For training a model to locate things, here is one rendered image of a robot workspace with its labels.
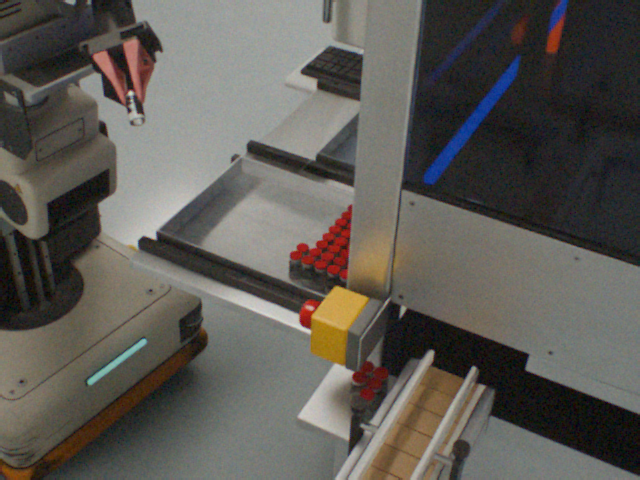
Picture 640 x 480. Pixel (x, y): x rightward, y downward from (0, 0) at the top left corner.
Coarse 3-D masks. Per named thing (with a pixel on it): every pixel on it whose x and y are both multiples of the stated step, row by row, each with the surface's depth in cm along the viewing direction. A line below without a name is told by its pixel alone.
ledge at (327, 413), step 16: (336, 368) 130; (320, 384) 128; (336, 384) 128; (320, 400) 126; (336, 400) 126; (304, 416) 123; (320, 416) 123; (336, 416) 124; (320, 432) 123; (336, 432) 121
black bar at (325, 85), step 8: (320, 80) 192; (328, 80) 192; (320, 88) 192; (328, 88) 191; (336, 88) 190; (344, 88) 190; (352, 88) 190; (344, 96) 191; (352, 96) 190; (360, 96) 189
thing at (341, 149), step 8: (352, 120) 178; (344, 128) 175; (352, 128) 179; (336, 136) 173; (344, 136) 177; (352, 136) 179; (328, 144) 171; (336, 144) 174; (344, 144) 176; (352, 144) 176; (320, 152) 168; (328, 152) 172; (336, 152) 174; (344, 152) 174; (352, 152) 174; (320, 160) 168; (328, 160) 167; (336, 160) 166; (344, 160) 166; (352, 160) 172; (344, 168) 167; (352, 168) 166
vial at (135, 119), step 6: (126, 96) 123; (132, 96) 123; (126, 102) 122; (132, 102) 122; (126, 108) 122; (132, 108) 122; (132, 114) 121; (138, 114) 121; (132, 120) 121; (138, 120) 122; (144, 120) 122
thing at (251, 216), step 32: (256, 160) 165; (224, 192) 163; (256, 192) 163; (288, 192) 163; (320, 192) 161; (192, 224) 155; (224, 224) 155; (256, 224) 156; (288, 224) 156; (320, 224) 156; (224, 256) 144; (256, 256) 149; (288, 256) 149; (288, 288) 140
